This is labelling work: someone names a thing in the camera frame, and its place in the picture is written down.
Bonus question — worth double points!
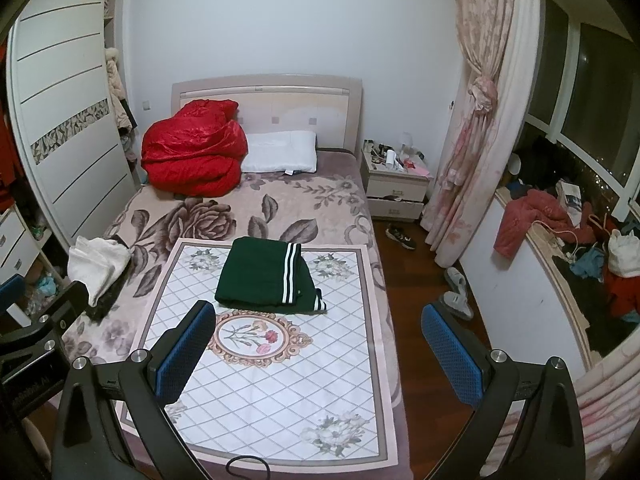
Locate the white cloth garment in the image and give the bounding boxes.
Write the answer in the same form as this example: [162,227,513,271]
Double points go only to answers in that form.
[67,236,132,307]

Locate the pink floral cloth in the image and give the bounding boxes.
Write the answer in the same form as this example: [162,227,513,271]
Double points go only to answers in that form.
[480,317,640,480]

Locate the beige bed headboard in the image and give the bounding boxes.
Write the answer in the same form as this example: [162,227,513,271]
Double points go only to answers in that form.
[171,74,364,154]

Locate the black cable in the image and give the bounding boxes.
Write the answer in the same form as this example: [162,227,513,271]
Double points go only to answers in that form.
[224,454,274,480]

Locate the green jacket with white stripes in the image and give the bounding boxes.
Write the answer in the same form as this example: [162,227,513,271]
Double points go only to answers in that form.
[215,236,328,315]

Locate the white window seat cabinet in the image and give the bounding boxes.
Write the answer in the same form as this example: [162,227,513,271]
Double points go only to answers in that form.
[459,185,603,378]

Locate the white drawer cabinet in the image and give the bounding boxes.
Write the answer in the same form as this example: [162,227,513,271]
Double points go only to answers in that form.
[0,206,42,282]

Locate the large window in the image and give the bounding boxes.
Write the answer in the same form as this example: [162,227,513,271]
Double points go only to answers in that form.
[524,0,640,223]

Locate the hanging clothes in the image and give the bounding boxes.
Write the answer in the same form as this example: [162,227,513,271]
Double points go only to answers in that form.
[103,47,139,172]

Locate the white bag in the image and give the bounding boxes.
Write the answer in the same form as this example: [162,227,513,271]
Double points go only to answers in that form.
[607,230,640,279]

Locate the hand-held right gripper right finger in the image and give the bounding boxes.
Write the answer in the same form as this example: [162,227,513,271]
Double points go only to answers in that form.
[421,304,587,480]

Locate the white diamond-pattern floral mat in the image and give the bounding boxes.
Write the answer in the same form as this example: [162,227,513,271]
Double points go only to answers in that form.
[117,237,401,466]

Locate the pink floral curtain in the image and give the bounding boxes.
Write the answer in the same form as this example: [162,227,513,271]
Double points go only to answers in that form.
[420,0,544,269]

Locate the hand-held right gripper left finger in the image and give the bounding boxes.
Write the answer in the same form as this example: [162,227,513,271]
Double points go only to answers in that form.
[50,300,218,480]

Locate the black sneaker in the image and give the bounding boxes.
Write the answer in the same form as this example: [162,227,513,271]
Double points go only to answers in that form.
[385,224,418,251]

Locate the red garment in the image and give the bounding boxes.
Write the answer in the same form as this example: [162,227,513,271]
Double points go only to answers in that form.
[493,188,572,260]

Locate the mauve floral bed blanket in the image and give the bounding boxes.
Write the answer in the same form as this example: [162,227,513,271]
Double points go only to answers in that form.
[62,150,417,480]

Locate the white nightstand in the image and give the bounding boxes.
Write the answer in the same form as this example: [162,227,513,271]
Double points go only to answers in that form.
[360,146,434,222]

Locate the white box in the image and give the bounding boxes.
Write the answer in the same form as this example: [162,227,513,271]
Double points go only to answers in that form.
[555,180,584,212]

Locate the white pillow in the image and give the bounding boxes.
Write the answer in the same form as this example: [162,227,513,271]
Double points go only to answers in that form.
[240,130,319,174]

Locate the dark cloth pile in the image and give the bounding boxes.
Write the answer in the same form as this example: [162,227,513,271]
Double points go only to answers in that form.
[552,255,638,358]

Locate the red quilt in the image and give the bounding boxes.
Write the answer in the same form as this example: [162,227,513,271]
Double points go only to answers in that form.
[141,99,250,199]

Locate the white slipper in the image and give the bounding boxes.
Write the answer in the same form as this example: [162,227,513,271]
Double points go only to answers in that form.
[444,266,469,294]
[439,290,475,321]

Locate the white wardrobe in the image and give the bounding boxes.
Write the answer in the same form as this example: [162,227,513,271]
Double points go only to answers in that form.
[6,0,137,247]

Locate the blue cloth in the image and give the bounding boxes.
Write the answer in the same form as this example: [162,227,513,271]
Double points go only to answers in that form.
[569,247,607,282]

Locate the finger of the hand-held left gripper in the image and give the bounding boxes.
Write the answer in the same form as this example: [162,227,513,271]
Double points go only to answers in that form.
[0,274,27,321]
[20,280,92,361]

